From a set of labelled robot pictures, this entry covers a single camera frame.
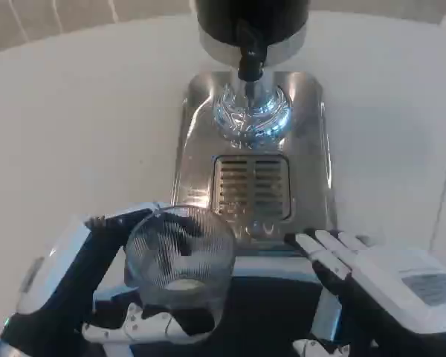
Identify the slotted steel drain grid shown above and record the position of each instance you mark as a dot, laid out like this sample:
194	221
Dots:
252	186

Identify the black dispenser tap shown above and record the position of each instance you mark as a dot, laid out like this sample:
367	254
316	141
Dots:
249	63

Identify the black steel drink dispenser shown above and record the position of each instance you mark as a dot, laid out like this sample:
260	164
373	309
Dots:
223	18

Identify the steel drip tray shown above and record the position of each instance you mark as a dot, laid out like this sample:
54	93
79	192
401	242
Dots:
308	148

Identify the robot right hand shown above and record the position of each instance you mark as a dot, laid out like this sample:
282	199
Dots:
386	297

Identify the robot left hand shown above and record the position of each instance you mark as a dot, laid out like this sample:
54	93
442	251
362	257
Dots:
70	267

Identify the black robot torso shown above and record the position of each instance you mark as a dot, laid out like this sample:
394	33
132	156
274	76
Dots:
267	312

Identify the clear ribbed glass cup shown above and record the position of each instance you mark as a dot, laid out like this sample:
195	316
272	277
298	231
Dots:
178	260

